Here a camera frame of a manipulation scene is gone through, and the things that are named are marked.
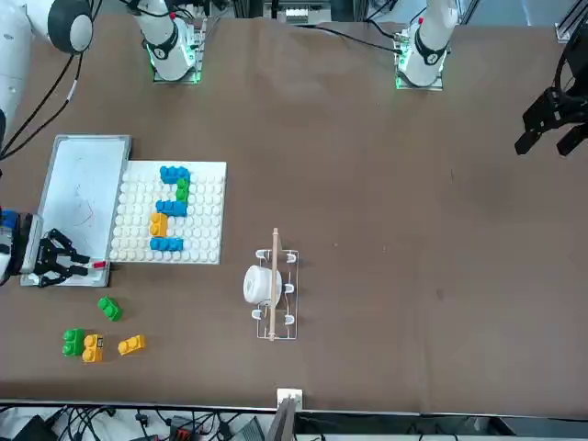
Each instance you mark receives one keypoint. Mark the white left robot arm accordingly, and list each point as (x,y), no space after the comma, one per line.
(429,41)

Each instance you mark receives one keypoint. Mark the whiteboard with metal frame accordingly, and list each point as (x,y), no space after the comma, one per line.
(82,184)

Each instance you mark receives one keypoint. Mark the white cup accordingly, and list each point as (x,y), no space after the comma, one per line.
(257,285)

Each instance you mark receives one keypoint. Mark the blue three-stud block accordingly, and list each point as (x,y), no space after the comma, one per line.
(174,173)
(172,207)
(166,243)

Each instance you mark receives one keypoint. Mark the green two-stud block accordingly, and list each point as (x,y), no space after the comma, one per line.
(183,189)
(110,308)
(72,342)

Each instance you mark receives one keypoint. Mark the aluminium frame post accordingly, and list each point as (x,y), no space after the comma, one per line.
(567,27)

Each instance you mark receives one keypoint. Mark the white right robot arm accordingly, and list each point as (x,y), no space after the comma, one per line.
(165,41)

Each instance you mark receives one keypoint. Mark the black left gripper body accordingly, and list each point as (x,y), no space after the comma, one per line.
(580,69)

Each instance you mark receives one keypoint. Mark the white power strip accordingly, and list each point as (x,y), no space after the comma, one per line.
(296,15)

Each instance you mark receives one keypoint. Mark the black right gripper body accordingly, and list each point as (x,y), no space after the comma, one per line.
(47,259)

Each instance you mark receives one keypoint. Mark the blue whiteboard eraser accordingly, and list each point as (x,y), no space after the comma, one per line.
(8,217)

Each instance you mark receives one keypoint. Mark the grey aluminium camera post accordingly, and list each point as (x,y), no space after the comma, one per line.
(282,422)

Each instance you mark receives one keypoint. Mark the white post bracket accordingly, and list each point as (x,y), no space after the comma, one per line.
(289,396)

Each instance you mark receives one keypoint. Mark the red capped marker pen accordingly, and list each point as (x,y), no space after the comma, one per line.
(98,264)

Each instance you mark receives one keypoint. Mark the white studded baseplate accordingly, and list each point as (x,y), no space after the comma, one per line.
(202,229)

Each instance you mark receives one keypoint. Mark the yellow two-stud block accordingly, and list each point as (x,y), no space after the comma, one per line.
(93,347)
(132,344)
(158,224)

